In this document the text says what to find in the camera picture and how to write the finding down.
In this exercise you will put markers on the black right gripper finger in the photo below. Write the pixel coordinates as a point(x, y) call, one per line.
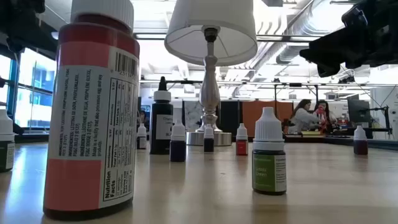
point(326, 53)
point(328, 70)

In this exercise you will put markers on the small red food coloring bottle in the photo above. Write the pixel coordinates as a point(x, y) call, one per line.
point(241, 147)

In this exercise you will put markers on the small green food coloring bottle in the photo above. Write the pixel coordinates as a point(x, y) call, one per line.
point(5, 155)
point(269, 171)

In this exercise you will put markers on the large red food coloring bottle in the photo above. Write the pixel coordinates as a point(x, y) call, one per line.
point(81, 124)

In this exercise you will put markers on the small black food coloring bottle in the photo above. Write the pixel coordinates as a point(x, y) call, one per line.
point(208, 144)

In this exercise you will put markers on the small dark white-label bottle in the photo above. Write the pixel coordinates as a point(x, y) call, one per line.
point(141, 130)

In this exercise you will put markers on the tall black dropper bottle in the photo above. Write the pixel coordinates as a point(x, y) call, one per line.
point(160, 105)

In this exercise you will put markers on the small blue food coloring bottle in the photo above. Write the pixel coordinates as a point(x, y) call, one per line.
point(178, 149)

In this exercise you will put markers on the person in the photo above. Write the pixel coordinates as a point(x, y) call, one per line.
point(325, 109)
point(303, 119)

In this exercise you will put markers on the black computer monitor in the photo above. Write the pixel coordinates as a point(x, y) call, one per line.
point(359, 112)

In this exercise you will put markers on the window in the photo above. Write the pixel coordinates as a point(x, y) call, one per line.
point(37, 93)

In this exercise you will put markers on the orange partition panel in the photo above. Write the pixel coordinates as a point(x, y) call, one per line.
point(250, 112)

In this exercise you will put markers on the black partition panel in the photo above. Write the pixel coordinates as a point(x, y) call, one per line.
point(228, 115)

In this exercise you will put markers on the white shade silver table lamp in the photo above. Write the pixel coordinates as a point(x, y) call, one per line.
point(210, 93)

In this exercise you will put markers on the silver ceiling duct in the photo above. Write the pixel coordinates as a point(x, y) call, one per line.
point(311, 21)

